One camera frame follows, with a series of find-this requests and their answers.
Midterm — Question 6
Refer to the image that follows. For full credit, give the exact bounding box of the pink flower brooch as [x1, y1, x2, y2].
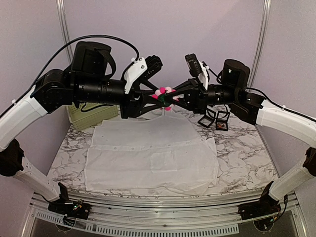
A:
[151, 86, 176, 111]

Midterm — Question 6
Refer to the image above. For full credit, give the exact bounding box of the white button shirt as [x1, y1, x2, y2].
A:
[84, 113, 219, 196]

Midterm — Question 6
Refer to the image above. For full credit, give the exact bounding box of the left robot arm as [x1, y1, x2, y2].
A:
[0, 35, 163, 214]

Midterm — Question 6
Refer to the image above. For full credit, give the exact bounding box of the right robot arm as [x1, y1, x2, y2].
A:
[165, 59, 316, 215]

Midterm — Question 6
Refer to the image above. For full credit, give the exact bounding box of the black box of flower brooch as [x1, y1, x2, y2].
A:
[197, 108, 216, 128]

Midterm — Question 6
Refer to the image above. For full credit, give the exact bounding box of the black box with brown brooch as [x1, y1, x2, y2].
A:
[215, 111, 230, 131]

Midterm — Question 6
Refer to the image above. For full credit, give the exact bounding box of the green plastic basket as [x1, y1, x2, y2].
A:
[66, 104, 119, 131]

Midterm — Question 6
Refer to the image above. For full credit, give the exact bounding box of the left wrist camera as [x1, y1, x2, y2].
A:
[122, 55, 163, 94]

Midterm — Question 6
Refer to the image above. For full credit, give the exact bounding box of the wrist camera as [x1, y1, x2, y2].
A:
[185, 53, 210, 91]
[122, 55, 163, 94]

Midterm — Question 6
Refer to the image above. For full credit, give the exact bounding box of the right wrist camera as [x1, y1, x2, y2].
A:
[185, 53, 210, 91]

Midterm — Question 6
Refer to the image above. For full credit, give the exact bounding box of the right aluminium frame post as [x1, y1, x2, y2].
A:
[248, 0, 271, 87]

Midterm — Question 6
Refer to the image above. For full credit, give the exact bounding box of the aluminium frame post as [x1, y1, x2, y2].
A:
[56, 0, 73, 63]
[248, 0, 271, 87]

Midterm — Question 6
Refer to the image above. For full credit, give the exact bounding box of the left aluminium frame post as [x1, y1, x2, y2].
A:
[56, 0, 73, 63]

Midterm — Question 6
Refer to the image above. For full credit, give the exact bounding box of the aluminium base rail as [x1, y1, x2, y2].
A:
[22, 191, 307, 237]

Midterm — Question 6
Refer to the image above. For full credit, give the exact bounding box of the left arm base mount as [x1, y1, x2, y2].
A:
[48, 198, 91, 220]

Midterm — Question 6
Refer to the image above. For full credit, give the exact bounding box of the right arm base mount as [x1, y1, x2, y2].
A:
[238, 196, 281, 220]

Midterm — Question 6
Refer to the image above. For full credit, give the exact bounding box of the white slotted cable duct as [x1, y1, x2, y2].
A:
[31, 211, 239, 237]

